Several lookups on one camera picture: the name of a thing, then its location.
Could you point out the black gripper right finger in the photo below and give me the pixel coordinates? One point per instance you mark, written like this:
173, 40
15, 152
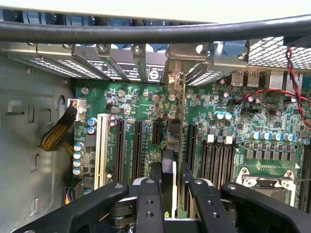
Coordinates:
206, 206

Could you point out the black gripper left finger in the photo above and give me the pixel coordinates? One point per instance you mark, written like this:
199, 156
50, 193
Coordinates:
148, 206

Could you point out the black RAM slot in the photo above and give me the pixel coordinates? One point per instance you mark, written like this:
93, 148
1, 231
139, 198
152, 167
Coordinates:
306, 174
204, 160
219, 162

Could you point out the RAM slot with white latch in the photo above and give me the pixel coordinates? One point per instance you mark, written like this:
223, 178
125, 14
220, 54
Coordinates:
228, 162
211, 160

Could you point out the long black expansion slot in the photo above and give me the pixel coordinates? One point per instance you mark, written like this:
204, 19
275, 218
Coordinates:
192, 145
137, 150
120, 150

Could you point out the metal CPU socket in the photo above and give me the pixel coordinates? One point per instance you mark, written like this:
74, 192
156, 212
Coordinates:
267, 191

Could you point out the white PCI expansion slot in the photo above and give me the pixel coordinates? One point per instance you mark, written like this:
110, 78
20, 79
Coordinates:
100, 150

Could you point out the short black expansion slot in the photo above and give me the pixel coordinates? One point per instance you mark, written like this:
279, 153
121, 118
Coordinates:
156, 132

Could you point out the green motherboard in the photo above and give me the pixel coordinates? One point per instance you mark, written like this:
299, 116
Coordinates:
145, 102

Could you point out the white power connector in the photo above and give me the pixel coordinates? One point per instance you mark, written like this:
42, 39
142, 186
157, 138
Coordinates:
80, 108

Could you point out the silver USB port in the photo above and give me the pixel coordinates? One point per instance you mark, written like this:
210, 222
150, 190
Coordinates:
252, 78
237, 78

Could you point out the perforated metal slot cover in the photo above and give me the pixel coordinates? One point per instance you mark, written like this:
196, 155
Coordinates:
116, 65
60, 65
97, 65
141, 68

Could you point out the silver network port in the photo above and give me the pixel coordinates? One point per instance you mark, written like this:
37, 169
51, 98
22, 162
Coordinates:
276, 80

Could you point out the grey metal PC case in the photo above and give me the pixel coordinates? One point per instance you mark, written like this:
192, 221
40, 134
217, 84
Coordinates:
24, 121

